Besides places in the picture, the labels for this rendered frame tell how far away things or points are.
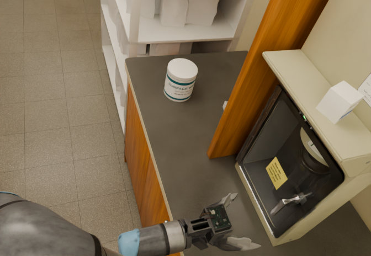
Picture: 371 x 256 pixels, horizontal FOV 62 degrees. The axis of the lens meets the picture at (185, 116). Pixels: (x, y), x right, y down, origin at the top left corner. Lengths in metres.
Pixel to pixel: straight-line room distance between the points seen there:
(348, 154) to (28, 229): 0.54
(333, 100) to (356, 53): 0.12
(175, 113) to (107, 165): 1.04
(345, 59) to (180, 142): 0.71
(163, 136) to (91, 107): 1.41
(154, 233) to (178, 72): 0.73
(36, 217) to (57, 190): 1.72
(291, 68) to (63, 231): 0.58
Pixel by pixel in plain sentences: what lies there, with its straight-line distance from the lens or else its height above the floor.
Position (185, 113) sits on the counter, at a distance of 1.34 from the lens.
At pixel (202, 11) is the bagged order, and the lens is 1.89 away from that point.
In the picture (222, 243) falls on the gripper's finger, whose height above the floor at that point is 1.16.
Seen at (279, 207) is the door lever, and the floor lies 1.18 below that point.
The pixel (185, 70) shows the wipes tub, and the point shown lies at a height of 1.09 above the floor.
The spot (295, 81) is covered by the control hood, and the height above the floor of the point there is 1.51.
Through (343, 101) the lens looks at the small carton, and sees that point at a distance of 0.66.
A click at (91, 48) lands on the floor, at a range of 3.15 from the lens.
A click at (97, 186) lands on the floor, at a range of 2.18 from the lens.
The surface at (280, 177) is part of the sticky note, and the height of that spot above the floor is 1.18.
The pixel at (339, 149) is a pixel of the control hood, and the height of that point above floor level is 1.51.
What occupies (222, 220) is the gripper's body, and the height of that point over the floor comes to 1.22.
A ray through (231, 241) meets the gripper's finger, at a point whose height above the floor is 1.16.
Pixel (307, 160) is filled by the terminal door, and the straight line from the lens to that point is 0.86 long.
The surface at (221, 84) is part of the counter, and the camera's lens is 1.53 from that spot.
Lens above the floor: 1.93
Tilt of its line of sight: 48 degrees down
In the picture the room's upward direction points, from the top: 16 degrees clockwise
